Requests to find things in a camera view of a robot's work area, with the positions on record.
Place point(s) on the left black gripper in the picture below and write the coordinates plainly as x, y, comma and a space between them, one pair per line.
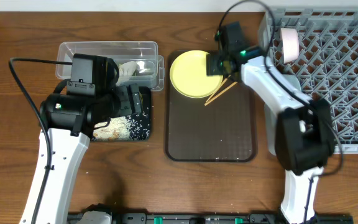
130, 100

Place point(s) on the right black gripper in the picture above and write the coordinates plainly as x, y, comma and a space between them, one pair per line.
214, 65

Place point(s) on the wooden chopstick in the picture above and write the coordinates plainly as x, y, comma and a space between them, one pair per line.
215, 96
215, 91

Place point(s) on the rice and food scraps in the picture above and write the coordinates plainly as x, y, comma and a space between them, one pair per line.
120, 129

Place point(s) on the white tissue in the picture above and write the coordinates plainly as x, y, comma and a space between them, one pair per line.
126, 71

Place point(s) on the yellow plate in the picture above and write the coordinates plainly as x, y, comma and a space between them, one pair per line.
188, 75

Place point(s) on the pink bowl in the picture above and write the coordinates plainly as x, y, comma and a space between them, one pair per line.
290, 44

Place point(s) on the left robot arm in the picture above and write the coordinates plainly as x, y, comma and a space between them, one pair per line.
88, 100

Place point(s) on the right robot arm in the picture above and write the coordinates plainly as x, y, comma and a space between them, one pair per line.
303, 139

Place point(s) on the clear plastic waste bin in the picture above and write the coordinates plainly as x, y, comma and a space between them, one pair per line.
150, 71

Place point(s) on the grey dishwasher rack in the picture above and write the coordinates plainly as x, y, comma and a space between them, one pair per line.
327, 66

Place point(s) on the black rectangular tray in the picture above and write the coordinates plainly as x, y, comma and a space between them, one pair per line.
145, 124

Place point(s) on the dark brown serving tray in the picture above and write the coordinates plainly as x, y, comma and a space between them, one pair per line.
223, 131

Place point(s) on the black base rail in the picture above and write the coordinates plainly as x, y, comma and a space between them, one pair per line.
101, 213

